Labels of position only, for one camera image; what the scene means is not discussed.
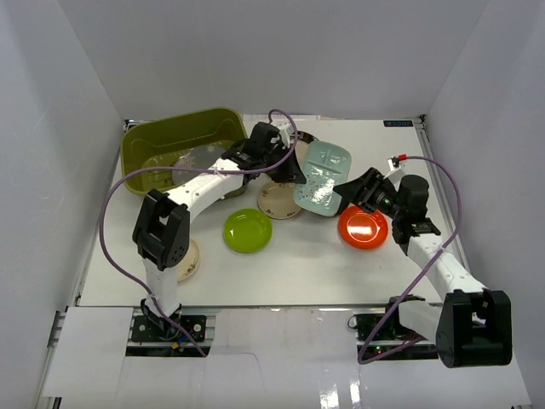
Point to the lime green plate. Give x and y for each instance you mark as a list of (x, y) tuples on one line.
[(247, 231)]

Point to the orange glossy plate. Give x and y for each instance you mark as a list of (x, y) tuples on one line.
[(361, 229)]

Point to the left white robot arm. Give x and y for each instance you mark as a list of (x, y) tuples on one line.
[(162, 230)]

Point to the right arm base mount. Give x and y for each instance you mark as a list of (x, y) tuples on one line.
[(389, 337)]

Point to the light blue rectangular dish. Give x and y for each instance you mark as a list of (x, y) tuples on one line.
[(325, 165)]

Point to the olive green plastic bin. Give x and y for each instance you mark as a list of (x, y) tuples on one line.
[(162, 142)]

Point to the grey deer pattern plate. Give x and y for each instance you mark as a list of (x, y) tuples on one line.
[(201, 157)]

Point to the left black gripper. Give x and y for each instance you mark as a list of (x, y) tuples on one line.
[(288, 166)]

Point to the dark-rimmed beige plate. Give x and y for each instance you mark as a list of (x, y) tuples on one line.
[(301, 147)]

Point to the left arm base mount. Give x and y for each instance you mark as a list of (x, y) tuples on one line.
[(147, 340)]

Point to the cream plate with black mark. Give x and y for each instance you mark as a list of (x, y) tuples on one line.
[(189, 263)]

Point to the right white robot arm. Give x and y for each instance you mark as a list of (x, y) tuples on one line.
[(473, 325)]

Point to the small beige patterned plate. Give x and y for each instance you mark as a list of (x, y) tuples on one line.
[(276, 200)]

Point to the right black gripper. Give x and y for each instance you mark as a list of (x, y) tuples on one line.
[(355, 192)]

